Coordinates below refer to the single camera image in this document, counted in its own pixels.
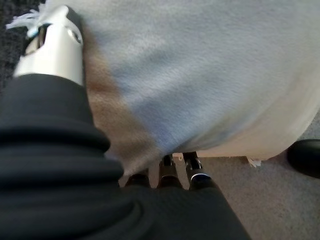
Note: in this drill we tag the black shoe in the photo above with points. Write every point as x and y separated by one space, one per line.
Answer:
306 157

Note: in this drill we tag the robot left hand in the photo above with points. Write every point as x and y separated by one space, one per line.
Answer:
50 175

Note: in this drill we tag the white fringed cushion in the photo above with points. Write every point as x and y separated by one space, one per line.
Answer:
200 75

